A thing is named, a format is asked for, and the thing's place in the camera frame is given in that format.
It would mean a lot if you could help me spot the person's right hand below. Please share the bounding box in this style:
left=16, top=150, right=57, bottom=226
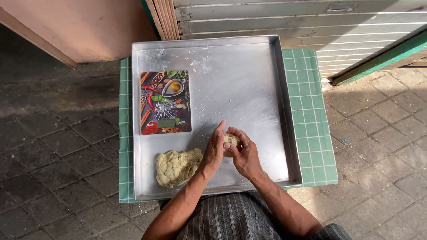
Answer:
left=223, top=127, right=264, bottom=181

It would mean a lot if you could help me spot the person's left hand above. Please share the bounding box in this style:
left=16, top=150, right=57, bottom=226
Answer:
left=201, top=120, right=227, bottom=169

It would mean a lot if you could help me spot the small dough ball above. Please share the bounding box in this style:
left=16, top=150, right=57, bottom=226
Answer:
left=223, top=132, right=241, bottom=158

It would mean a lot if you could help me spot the large dough lump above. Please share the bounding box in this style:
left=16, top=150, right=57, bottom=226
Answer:
left=155, top=148, right=203, bottom=189

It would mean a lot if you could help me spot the large metal baking tray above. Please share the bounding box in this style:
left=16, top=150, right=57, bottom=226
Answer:
left=131, top=35, right=303, bottom=201

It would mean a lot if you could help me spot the person's striped grey clothing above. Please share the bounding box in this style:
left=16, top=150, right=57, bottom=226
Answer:
left=160, top=191, right=353, bottom=240

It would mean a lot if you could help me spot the printed kitchen scale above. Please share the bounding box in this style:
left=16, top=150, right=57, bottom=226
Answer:
left=140, top=70, right=192, bottom=135

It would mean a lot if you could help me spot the green checked tablecloth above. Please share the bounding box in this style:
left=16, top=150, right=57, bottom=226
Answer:
left=118, top=49, right=339, bottom=203

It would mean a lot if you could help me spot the white slatted shutter door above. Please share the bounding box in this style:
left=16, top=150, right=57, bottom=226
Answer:
left=145, top=0, right=427, bottom=80

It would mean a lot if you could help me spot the green door frame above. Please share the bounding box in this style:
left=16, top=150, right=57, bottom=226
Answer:
left=332, top=31, right=427, bottom=86

